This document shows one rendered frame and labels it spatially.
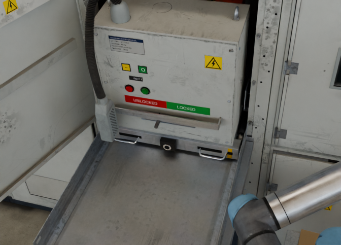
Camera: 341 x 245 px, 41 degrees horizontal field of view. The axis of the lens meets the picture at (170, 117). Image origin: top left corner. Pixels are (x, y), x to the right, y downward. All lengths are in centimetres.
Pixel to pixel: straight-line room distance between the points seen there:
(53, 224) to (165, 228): 38
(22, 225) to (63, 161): 59
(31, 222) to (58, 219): 111
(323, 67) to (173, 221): 71
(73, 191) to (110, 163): 19
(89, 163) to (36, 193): 90
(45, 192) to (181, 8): 142
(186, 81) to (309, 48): 41
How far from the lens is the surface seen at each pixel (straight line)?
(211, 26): 147
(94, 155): 180
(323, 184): 101
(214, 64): 146
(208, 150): 174
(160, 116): 163
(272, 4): 148
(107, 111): 162
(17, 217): 279
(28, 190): 265
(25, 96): 165
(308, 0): 145
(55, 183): 248
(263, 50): 157
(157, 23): 149
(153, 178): 170
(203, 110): 161
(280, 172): 191
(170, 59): 149
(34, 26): 159
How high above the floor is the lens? 210
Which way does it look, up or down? 41 degrees down
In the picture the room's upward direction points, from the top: 3 degrees counter-clockwise
